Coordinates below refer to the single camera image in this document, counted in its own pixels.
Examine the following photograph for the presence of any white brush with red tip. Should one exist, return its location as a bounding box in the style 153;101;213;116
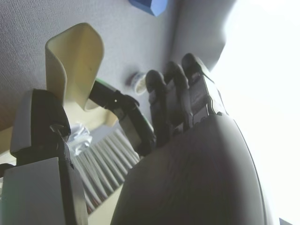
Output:
69;128;143;225

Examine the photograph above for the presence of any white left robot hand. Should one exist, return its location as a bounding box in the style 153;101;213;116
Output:
0;53;268;225

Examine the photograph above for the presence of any cream plastic dustpan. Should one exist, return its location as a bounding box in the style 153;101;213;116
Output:
0;22;118;165

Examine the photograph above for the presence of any white paper ball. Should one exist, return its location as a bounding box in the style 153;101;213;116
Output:
67;138;94;157
69;121;91;141

